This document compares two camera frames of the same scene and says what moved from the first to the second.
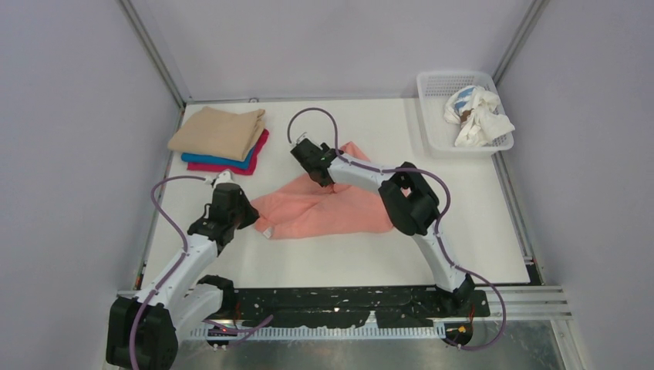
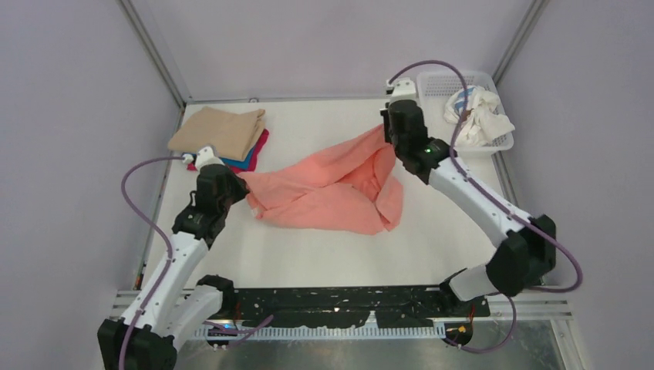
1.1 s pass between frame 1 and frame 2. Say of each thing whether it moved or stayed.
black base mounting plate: stayed
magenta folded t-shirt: stayed
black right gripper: moved
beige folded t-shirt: stayed
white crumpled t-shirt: stayed
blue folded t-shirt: stayed
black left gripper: moved
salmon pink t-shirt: moved
